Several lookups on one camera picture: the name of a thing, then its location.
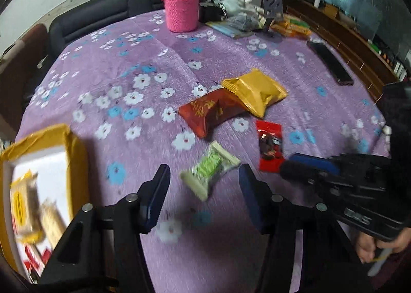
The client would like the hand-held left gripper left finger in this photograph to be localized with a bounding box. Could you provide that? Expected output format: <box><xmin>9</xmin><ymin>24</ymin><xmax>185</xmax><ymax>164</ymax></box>
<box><xmin>38</xmin><ymin>164</ymin><xmax>171</xmax><ymax>293</ymax></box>

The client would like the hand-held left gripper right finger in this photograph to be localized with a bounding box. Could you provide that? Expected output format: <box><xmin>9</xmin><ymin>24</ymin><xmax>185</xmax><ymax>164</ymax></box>
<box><xmin>238</xmin><ymin>163</ymin><xmax>373</xmax><ymax>293</ymax></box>

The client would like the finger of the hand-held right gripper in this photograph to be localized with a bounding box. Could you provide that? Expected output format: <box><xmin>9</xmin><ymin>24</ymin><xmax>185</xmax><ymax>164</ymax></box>
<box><xmin>289</xmin><ymin>152</ymin><xmax>342</xmax><ymax>175</ymax></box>
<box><xmin>279</xmin><ymin>161</ymin><xmax>325</xmax><ymax>186</ymax></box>

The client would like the red black candy packet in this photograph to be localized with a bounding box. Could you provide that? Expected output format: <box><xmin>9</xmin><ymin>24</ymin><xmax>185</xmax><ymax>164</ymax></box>
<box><xmin>256</xmin><ymin>120</ymin><xmax>286</xmax><ymax>173</ymax></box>

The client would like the green white snack packet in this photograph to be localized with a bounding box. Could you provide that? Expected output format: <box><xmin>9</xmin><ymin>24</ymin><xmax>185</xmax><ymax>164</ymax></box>
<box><xmin>179</xmin><ymin>141</ymin><xmax>241</xmax><ymax>202</ymax></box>

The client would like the yellow taped cardboard box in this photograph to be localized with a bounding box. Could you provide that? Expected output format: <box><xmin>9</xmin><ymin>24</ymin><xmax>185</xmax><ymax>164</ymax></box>
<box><xmin>0</xmin><ymin>123</ymin><xmax>90</xmax><ymax>284</ymax></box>

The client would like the maroon snack packet gold print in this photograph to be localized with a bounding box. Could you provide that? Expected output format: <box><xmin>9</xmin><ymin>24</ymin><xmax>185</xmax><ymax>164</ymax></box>
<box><xmin>178</xmin><ymin>89</ymin><xmax>248</xmax><ymax>139</ymax></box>

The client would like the long beige snack packet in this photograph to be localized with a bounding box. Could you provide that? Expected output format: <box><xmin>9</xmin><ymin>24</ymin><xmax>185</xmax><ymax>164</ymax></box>
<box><xmin>40</xmin><ymin>198</ymin><xmax>66</xmax><ymax>249</ymax></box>

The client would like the yellow white snack packet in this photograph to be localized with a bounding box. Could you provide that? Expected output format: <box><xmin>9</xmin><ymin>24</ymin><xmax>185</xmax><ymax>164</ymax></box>
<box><xmin>10</xmin><ymin>171</ymin><xmax>44</xmax><ymax>244</ymax></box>

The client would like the bright red snack packet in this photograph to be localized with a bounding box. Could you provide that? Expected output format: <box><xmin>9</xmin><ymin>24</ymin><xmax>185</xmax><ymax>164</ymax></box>
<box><xmin>24</xmin><ymin>243</ymin><xmax>53</xmax><ymax>276</ymax></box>

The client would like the person's right hand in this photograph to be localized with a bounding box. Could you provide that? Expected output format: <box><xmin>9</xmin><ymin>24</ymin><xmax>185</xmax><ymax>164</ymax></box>
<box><xmin>356</xmin><ymin>232</ymin><xmax>408</xmax><ymax>264</ymax></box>

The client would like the black smartphone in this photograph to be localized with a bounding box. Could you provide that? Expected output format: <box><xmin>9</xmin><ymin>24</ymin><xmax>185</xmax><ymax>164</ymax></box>
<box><xmin>306</xmin><ymin>41</ymin><xmax>354</xmax><ymax>86</ymax></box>

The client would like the wooden cabinet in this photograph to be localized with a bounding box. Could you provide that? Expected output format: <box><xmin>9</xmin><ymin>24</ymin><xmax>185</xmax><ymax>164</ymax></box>
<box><xmin>265</xmin><ymin>0</ymin><xmax>411</xmax><ymax>110</ymax></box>

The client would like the orange biscuit pack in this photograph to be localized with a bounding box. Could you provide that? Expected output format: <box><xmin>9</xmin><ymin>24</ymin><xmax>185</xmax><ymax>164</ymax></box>
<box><xmin>270</xmin><ymin>21</ymin><xmax>312</xmax><ymax>38</ymax></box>

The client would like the purple floral tablecloth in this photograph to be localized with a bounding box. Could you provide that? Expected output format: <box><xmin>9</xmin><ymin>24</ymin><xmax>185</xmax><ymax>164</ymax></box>
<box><xmin>14</xmin><ymin>8</ymin><xmax>390</xmax><ymax>293</ymax></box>

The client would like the green yellow biscuit pack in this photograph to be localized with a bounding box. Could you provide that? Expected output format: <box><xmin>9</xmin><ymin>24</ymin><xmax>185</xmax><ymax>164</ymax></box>
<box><xmin>283</xmin><ymin>15</ymin><xmax>310</xmax><ymax>28</ymax></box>

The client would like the clear plastic pack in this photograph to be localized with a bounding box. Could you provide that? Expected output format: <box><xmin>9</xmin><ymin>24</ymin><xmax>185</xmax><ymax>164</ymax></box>
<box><xmin>205</xmin><ymin>20</ymin><xmax>254</xmax><ymax>40</ymax></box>

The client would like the grey phone stand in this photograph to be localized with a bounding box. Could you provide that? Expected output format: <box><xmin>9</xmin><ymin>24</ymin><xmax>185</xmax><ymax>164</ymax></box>
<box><xmin>261</xmin><ymin>0</ymin><xmax>285</xmax><ymax>43</ymax></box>

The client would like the white plastic bag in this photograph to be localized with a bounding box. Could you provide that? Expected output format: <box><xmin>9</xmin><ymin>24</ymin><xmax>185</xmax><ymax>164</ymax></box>
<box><xmin>221</xmin><ymin>0</ymin><xmax>254</xmax><ymax>12</ymax></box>

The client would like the brown chair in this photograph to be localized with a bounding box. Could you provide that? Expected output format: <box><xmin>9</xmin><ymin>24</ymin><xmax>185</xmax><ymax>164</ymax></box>
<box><xmin>0</xmin><ymin>23</ymin><xmax>52</xmax><ymax>94</ymax></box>

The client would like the black sofa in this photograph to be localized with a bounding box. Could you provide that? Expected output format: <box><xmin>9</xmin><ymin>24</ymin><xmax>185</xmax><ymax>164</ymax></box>
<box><xmin>48</xmin><ymin>0</ymin><xmax>251</xmax><ymax>46</ymax></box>

